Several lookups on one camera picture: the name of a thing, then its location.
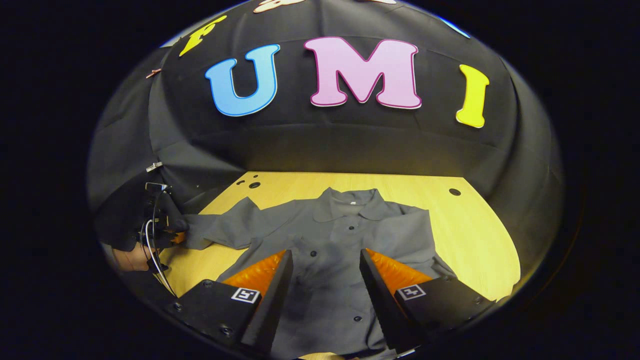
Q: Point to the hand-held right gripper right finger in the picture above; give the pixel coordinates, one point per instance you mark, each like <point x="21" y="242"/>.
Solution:
<point x="382" y="300"/>

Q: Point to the silver binder clip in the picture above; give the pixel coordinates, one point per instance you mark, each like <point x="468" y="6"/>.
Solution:
<point x="154" y="166"/>

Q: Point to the grey button shirt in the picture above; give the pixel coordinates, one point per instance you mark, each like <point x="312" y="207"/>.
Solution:
<point x="330" y="240"/>

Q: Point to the copper binder clip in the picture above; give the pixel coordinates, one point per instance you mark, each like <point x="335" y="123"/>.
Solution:
<point x="154" y="73"/>

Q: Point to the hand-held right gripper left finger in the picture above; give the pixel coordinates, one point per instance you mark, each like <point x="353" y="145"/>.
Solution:
<point x="272" y="300"/>

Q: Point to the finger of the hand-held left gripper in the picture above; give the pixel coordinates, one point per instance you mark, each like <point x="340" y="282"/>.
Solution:
<point x="179" y="238"/>

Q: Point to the black backdrop cloth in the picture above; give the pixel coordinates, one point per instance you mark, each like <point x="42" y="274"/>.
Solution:
<point x="325" y="145"/>

